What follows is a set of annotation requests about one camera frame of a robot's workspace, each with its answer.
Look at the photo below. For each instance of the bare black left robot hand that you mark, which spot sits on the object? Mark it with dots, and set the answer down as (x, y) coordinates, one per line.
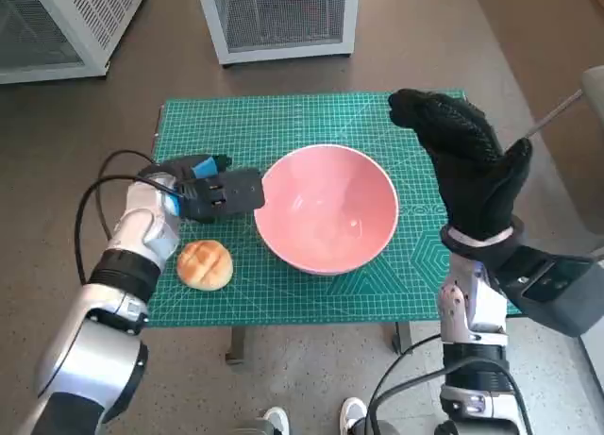
(226, 194)

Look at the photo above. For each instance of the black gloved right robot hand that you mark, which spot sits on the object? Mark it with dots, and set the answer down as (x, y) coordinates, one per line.
(472, 171)

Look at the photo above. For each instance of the round scored bread bun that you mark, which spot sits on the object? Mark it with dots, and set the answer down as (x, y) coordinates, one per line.
(205, 265)

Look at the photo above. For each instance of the pink bowl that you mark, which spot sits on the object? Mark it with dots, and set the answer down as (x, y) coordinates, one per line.
(330, 208)

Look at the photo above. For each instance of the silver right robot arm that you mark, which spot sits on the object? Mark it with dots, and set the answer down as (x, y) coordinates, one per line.
(472, 317)

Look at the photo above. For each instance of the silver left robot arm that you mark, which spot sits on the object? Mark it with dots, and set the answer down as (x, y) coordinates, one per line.
(94, 340)

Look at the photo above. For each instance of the green cutting mat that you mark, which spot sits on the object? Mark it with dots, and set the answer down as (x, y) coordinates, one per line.
(292, 123)

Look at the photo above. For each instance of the beige chair with metal legs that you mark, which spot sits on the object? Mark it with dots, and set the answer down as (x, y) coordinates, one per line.
(594, 88)

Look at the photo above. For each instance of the black table leg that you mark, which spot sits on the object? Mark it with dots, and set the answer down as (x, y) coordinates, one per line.
(236, 345)
(402, 338)

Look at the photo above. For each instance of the narrow white mesh cabinet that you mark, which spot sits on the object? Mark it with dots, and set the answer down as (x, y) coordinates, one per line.
(283, 15)

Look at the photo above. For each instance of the white shoe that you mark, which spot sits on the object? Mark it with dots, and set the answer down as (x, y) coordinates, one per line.
(354, 413)
(277, 421)

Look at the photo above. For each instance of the wide white mesh cabinet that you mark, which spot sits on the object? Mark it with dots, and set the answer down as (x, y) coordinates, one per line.
(56, 24)

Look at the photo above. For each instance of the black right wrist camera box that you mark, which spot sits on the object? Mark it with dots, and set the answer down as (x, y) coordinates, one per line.
(552, 289)

